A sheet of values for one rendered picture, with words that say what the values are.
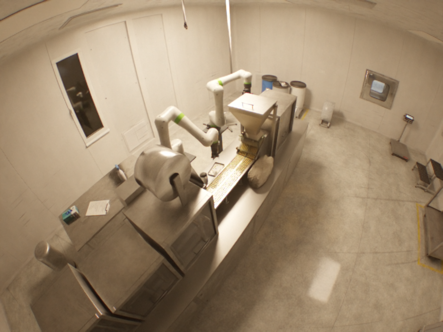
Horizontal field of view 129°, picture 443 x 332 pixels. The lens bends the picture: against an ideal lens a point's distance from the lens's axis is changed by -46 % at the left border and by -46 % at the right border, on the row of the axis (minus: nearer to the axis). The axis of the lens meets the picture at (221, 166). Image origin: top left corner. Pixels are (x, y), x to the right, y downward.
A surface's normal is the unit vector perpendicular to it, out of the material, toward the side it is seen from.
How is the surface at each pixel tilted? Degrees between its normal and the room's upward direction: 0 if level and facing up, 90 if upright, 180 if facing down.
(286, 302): 0
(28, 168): 90
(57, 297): 0
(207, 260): 0
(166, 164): 90
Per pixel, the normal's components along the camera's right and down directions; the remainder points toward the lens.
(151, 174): -0.46, -0.05
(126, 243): -0.07, -0.72
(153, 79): 0.82, 0.35
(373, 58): -0.57, 0.59
